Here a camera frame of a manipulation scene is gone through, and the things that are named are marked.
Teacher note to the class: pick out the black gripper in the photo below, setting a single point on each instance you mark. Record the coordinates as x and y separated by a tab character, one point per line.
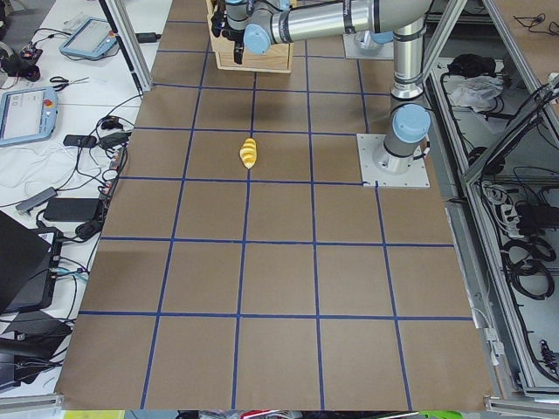
236	36

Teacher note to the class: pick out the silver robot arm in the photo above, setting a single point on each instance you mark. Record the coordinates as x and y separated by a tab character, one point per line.
369	41
409	121

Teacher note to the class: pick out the light wooden drawer cabinet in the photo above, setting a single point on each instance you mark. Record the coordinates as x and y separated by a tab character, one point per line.
275	59

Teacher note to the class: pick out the toy bread roll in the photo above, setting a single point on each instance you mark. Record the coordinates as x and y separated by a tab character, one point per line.
248	153

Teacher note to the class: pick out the upper teach pendant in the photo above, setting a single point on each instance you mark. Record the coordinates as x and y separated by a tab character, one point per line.
93	40

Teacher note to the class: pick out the teach pendant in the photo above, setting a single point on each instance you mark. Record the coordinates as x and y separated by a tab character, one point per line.
28	115
93	40

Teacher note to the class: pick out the black scissors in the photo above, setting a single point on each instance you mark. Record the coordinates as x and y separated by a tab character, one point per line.
60	83

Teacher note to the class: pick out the lower teach pendant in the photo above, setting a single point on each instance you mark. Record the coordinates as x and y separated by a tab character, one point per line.
28	115

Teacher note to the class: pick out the black cloth bundle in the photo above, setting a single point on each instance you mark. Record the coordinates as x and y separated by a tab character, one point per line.
472	65

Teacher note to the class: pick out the crumpled white cloth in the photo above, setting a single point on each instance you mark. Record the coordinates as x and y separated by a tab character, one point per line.
479	93

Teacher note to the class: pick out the black power adapter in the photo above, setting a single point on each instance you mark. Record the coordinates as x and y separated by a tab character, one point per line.
71	209

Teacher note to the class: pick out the black laptop computer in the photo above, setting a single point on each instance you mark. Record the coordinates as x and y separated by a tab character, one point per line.
28	260

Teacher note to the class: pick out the white power strip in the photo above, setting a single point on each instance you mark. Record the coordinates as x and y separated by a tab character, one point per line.
507	215

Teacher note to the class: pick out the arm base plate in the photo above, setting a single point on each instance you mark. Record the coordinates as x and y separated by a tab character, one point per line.
380	169
386	52

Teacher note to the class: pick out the aluminium frame post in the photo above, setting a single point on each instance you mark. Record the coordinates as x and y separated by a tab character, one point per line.
121	26

